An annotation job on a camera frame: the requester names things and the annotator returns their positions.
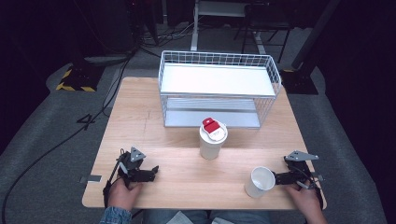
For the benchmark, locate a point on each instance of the person's right hand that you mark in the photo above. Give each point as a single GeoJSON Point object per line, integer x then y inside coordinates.
{"type": "Point", "coordinates": [306, 203]}

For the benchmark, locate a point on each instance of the white desk frame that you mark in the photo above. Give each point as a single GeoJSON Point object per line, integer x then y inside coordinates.
{"type": "Point", "coordinates": [214, 12]}

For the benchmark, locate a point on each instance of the person's legs in jeans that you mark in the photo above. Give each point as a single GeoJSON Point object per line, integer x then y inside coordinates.
{"type": "Point", "coordinates": [202, 216]}

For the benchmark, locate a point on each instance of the white paper cup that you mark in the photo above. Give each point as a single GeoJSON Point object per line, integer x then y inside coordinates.
{"type": "Point", "coordinates": [259, 183]}

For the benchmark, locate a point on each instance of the grey tape strip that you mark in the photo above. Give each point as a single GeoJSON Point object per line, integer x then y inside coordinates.
{"type": "Point", "coordinates": [92, 178]}
{"type": "Point", "coordinates": [318, 177]}

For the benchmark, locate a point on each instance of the black chair frame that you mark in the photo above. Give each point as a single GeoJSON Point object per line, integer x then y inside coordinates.
{"type": "Point", "coordinates": [264, 18]}

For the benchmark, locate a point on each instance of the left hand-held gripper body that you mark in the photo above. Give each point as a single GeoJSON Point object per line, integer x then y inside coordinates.
{"type": "Point", "coordinates": [132, 165]}

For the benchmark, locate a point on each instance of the person's left hand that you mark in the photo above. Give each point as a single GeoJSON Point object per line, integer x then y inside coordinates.
{"type": "Point", "coordinates": [123, 194]}

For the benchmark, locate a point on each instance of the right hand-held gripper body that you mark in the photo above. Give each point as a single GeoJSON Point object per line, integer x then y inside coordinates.
{"type": "Point", "coordinates": [299, 169]}

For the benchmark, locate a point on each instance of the black stand with base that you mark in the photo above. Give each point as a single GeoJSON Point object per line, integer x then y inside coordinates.
{"type": "Point", "coordinates": [303, 74]}

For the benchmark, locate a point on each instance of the white lidded cup red label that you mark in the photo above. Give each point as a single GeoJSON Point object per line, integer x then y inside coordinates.
{"type": "Point", "coordinates": [213, 140]}

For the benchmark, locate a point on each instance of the yellow black striped stand base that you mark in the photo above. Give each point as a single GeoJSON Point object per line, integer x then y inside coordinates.
{"type": "Point", "coordinates": [79, 79]}

